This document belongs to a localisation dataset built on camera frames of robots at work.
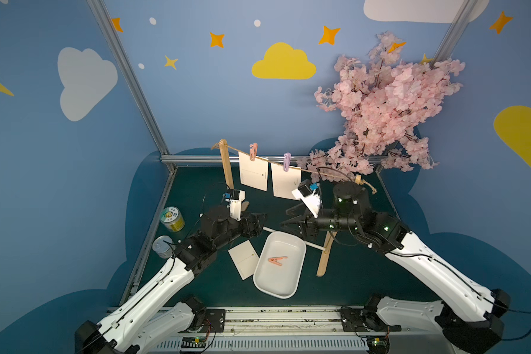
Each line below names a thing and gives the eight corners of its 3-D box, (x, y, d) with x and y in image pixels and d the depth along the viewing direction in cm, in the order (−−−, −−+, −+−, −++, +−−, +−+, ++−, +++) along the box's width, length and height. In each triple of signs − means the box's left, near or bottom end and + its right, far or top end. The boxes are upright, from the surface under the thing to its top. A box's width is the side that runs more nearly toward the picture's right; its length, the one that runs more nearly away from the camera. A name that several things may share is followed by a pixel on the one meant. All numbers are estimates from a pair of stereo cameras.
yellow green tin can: (166, 234, 99) (157, 223, 91) (171, 218, 104) (163, 206, 96) (185, 234, 99) (178, 223, 91) (189, 218, 104) (183, 206, 96)
